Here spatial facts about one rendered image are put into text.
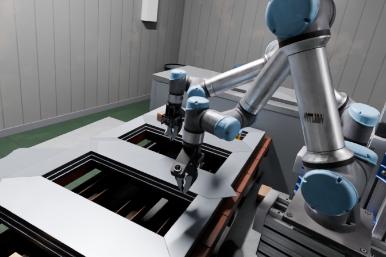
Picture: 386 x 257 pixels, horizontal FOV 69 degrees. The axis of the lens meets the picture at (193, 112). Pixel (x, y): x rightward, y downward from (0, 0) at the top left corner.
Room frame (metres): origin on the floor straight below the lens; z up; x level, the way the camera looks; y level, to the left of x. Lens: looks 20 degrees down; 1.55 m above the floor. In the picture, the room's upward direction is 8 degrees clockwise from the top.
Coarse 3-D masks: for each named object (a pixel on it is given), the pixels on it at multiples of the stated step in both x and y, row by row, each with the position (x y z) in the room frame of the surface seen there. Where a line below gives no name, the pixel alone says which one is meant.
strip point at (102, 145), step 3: (99, 141) 1.26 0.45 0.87; (102, 141) 1.26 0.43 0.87; (105, 141) 1.26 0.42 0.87; (108, 141) 1.27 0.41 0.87; (111, 141) 1.27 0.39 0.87; (114, 141) 1.28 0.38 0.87; (117, 141) 1.28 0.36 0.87; (120, 141) 1.29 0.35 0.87; (99, 144) 1.23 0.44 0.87; (102, 144) 1.23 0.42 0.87; (105, 144) 1.24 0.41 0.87; (108, 144) 1.24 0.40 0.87; (111, 144) 1.24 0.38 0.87; (114, 144) 1.25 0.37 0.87; (99, 147) 1.19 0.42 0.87; (102, 147) 1.20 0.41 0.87; (105, 147) 1.20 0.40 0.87; (108, 147) 1.21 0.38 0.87; (99, 150) 1.17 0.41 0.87; (102, 150) 1.17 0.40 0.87
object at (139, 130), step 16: (144, 128) 1.55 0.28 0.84; (160, 128) 1.53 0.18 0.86; (96, 144) 1.22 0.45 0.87; (208, 144) 1.40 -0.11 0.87; (80, 160) 1.09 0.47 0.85; (96, 160) 1.13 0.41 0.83; (112, 160) 1.11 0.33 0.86; (48, 176) 0.94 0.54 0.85; (64, 176) 1.00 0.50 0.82; (128, 176) 1.05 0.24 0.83; (144, 176) 1.04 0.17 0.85; (240, 176) 1.20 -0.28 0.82; (160, 192) 0.99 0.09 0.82; (176, 192) 0.97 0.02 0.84; (192, 192) 0.95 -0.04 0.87; (0, 208) 0.73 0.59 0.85; (16, 224) 0.69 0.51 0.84; (208, 224) 0.81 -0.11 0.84; (32, 240) 0.65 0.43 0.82; (48, 240) 0.64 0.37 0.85; (64, 256) 0.61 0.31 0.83; (80, 256) 0.59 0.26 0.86
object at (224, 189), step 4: (224, 180) 1.06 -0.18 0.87; (220, 184) 1.03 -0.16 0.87; (224, 184) 1.03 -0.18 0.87; (228, 184) 1.04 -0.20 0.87; (220, 188) 1.00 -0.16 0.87; (224, 188) 1.00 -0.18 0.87; (228, 188) 1.01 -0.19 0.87; (232, 188) 1.01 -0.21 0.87; (216, 192) 0.97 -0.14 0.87; (220, 192) 0.97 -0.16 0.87; (224, 192) 0.98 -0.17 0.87; (228, 192) 0.98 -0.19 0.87; (212, 196) 0.94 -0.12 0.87; (216, 196) 0.94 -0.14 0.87; (220, 196) 0.94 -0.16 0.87; (224, 196) 0.95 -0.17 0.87; (228, 196) 0.95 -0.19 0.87
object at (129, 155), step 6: (126, 150) 1.20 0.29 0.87; (132, 150) 1.21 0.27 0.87; (138, 150) 1.22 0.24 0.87; (144, 150) 1.23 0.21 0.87; (120, 156) 1.14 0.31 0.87; (126, 156) 1.15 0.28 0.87; (132, 156) 1.16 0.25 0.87; (138, 156) 1.17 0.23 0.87; (120, 162) 1.09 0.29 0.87; (126, 162) 1.10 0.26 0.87
